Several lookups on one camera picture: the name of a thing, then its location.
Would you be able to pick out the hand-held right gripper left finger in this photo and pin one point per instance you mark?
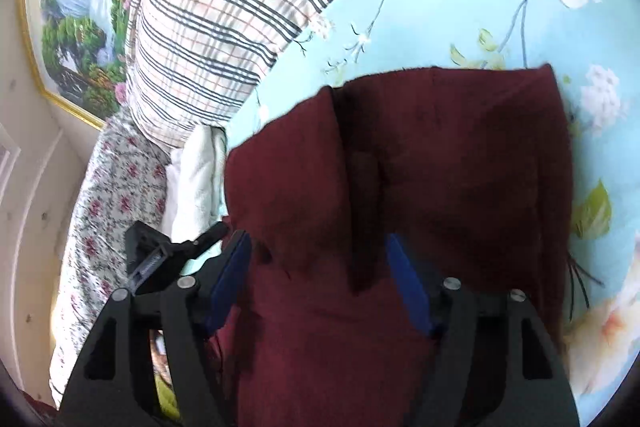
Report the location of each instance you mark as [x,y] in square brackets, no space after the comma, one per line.
[229,279]

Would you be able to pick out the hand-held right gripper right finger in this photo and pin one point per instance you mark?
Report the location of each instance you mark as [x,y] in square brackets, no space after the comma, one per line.
[407,287]

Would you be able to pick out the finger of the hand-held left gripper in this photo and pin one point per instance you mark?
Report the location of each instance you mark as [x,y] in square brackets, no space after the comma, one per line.
[147,257]
[202,241]

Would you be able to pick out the maroon knit sweater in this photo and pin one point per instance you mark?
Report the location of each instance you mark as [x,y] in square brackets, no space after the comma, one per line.
[450,157]

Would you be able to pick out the white textured pillow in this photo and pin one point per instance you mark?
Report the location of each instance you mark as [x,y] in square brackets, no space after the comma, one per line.
[195,177]

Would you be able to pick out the floral pink quilt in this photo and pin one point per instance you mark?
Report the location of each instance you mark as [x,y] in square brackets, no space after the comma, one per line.
[110,187]

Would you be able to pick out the plaid pillow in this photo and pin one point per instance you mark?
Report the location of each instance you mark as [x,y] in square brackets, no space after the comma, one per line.
[210,32]

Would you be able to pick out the gold framed landscape painting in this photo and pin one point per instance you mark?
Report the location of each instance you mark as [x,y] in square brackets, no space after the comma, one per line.
[80,37]

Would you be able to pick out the light blue floral bed sheet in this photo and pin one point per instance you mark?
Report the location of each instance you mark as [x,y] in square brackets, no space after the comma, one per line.
[450,7]

